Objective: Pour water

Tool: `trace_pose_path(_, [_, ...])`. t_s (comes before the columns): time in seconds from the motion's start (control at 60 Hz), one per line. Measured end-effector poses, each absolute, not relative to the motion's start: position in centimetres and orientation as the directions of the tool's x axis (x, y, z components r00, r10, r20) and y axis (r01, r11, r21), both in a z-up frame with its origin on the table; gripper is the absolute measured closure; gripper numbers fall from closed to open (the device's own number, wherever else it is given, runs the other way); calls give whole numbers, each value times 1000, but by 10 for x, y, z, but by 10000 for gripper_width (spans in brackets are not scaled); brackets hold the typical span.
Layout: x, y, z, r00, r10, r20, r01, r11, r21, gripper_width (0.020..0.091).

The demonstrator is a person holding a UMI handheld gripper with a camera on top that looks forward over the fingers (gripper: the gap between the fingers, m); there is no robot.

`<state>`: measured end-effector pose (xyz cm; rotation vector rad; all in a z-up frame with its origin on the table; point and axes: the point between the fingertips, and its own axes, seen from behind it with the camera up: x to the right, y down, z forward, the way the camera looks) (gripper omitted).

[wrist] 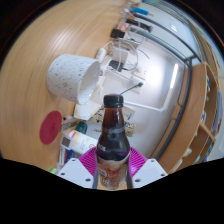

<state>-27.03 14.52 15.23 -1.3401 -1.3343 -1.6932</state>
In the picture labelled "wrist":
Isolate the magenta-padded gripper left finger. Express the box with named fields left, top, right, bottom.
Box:
left=56, top=146, right=101, bottom=190

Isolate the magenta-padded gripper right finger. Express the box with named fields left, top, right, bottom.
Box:
left=126, top=146, right=168, bottom=190

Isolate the dark drink bottle black cap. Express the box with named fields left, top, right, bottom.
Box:
left=95, top=93, right=132, bottom=191

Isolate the white bottle orange label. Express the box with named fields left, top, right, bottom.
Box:
left=59, top=129, right=99, bottom=156

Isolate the flat round red coaster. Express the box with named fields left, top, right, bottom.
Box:
left=39, top=110, right=63, bottom=145

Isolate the wooden shelf unit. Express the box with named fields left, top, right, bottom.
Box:
left=159, top=18, right=224, bottom=175

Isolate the white speckled cup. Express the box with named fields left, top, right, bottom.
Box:
left=46, top=54, right=102, bottom=106

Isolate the black power adapter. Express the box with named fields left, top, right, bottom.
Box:
left=108, top=59, right=125, bottom=73

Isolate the white power adapter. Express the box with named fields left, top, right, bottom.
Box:
left=112, top=47, right=130, bottom=63

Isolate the white plug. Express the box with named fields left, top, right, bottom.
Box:
left=96, top=47, right=107, bottom=63

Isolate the small black device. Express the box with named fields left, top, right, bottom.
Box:
left=110, top=28, right=126, bottom=39

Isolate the blue pen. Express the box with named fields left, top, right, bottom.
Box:
left=129, top=5, right=150, bottom=17

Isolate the black cable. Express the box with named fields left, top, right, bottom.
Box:
left=119, top=81, right=145, bottom=96

